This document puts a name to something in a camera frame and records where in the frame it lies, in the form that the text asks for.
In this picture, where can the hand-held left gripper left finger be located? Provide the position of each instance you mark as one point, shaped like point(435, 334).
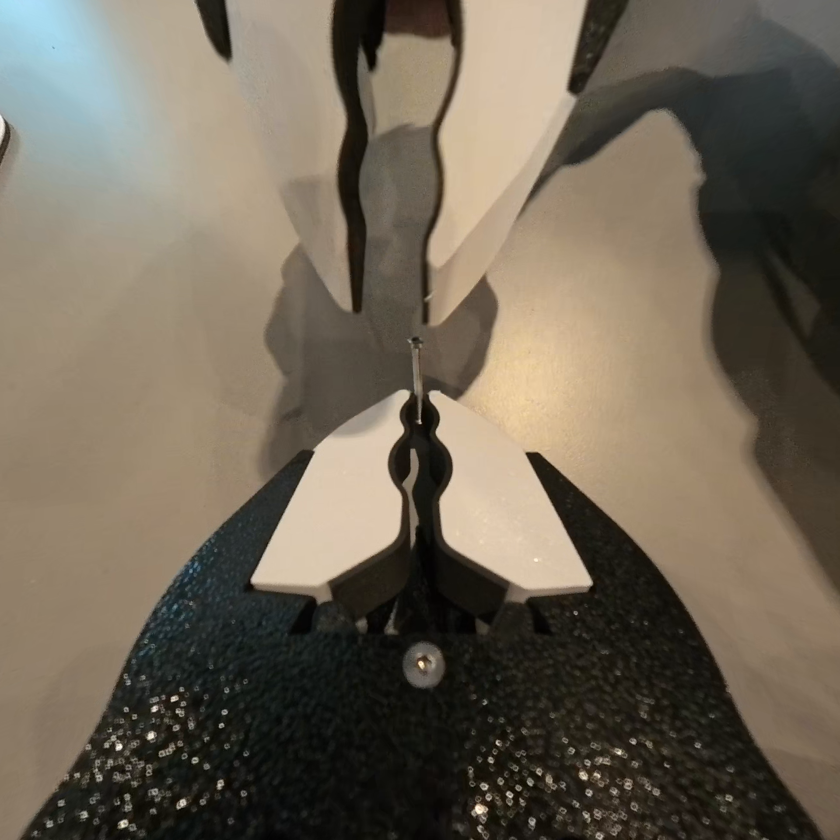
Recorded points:
point(328, 518)

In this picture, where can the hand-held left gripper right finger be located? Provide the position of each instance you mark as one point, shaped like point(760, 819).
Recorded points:
point(512, 525)

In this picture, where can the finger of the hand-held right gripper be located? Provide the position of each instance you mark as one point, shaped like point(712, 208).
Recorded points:
point(289, 98)
point(512, 98)

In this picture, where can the small metal nail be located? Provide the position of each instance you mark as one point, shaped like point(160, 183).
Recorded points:
point(417, 374)

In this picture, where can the grey desk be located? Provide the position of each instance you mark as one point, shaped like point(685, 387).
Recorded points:
point(131, 394)

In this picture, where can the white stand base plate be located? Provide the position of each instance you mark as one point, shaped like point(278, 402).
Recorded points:
point(3, 131)

